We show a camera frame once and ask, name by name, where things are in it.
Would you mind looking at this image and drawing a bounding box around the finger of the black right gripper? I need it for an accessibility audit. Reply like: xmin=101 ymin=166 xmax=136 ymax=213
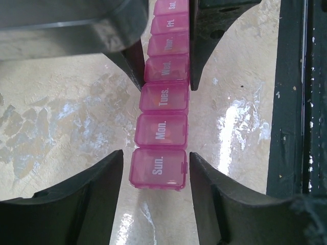
xmin=189 ymin=0 xmax=261 ymax=91
xmin=1 ymin=0 xmax=148 ymax=89

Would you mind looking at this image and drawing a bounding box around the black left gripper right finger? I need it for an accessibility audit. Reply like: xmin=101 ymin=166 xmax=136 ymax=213
xmin=190 ymin=152 xmax=326 ymax=244

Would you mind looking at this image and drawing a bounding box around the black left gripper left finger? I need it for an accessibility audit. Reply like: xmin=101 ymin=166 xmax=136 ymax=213
xmin=1 ymin=150 xmax=124 ymax=244

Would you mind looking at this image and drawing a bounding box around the pink weekly pill organizer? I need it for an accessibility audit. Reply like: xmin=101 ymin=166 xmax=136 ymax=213
xmin=129 ymin=1 xmax=190 ymax=190

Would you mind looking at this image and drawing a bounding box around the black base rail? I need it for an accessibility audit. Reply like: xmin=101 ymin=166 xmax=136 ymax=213
xmin=266 ymin=1 xmax=326 ymax=199

